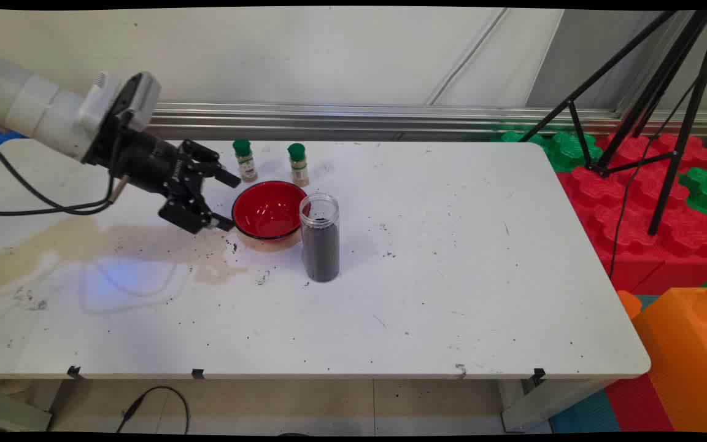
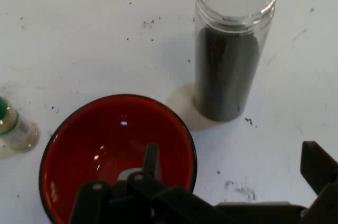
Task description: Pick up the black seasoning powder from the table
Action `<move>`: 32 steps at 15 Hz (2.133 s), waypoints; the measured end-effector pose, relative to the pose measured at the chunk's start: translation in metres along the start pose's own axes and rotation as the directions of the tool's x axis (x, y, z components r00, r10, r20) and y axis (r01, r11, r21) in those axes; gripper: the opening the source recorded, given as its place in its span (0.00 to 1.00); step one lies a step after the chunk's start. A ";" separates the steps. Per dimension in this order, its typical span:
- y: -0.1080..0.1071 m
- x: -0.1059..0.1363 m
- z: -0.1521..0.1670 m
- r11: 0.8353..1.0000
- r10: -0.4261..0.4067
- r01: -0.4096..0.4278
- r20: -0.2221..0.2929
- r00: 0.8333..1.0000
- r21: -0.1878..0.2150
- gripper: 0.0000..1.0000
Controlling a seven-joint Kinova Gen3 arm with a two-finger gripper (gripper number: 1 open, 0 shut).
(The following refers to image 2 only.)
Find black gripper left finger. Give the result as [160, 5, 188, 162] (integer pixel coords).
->
[68, 143, 238, 224]

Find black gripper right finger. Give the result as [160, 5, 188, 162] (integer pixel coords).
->
[300, 141, 338, 224]

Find black seeds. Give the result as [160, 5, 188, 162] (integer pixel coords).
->
[196, 27, 261, 122]

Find clear plastic jar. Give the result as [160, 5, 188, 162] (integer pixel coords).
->
[194, 0, 278, 123]

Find red bowl with black rim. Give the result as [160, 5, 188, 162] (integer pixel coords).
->
[39, 94, 198, 224]

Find green-capped spice bottle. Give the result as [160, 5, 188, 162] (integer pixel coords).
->
[0, 96, 41, 152]

